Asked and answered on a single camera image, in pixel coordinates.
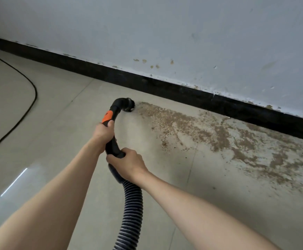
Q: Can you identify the person's left forearm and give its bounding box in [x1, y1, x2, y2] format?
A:
[0, 142, 101, 250]

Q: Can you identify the black ribbed vacuum hose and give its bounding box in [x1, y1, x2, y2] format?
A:
[101, 97, 144, 250]

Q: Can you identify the person's right hand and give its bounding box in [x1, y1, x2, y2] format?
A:
[106, 147, 151, 184]

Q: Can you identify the person's left hand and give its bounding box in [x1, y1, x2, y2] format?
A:
[90, 119, 118, 155]

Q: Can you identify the person's right forearm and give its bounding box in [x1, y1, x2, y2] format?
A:
[140, 170, 282, 250]

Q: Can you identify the black power cord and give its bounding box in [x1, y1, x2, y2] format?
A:
[0, 46, 38, 157]

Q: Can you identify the brown dirt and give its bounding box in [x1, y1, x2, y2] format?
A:
[136, 101, 303, 198]

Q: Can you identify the black baseboard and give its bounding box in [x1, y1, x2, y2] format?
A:
[0, 33, 303, 144]

